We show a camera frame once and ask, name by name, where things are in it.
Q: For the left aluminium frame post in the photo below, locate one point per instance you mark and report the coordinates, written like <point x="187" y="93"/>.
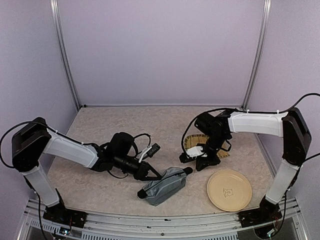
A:
<point x="54" y="5"/>

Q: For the aluminium frame post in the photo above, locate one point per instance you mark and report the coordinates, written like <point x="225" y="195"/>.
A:
<point x="54" y="5"/>
<point x="258" y="53"/>

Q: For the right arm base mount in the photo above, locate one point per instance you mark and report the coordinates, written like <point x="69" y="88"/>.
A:
<point x="266" y="212"/>

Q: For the grey zip pouch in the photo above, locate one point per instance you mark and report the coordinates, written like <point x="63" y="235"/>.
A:
<point x="173" y="180"/>

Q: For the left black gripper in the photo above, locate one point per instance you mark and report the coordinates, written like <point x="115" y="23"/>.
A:
<point x="141" y="173"/>

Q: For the right aluminium frame post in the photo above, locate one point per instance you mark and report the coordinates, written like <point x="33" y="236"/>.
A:
<point x="258" y="53"/>

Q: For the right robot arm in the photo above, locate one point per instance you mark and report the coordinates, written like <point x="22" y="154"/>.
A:
<point x="287" y="128"/>

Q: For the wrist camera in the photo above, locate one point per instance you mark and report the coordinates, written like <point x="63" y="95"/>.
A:
<point x="191" y="154"/>
<point x="149" y="152"/>

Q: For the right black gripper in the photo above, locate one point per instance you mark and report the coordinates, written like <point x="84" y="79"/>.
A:
<point x="200" y="160"/>

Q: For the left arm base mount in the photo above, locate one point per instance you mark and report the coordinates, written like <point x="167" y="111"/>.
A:
<point x="66" y="216"/>

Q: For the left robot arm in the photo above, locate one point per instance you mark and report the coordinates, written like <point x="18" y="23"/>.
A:
<point x="36" y="138"/>

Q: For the front aluminium rail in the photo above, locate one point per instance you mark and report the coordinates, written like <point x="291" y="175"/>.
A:
<point x="214" y="226"/>

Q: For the woven bamboo tray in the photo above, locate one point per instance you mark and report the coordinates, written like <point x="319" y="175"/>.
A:
<point x="195" y="140"/>

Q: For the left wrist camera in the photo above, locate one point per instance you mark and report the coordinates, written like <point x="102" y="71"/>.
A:
<point x="149" y="152"/>

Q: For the beige round plate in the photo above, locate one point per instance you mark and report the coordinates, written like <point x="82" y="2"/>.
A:
<point x="229" y="190"/>

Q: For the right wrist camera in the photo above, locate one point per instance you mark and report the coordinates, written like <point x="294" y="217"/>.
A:
<point x="191" y="154"/>

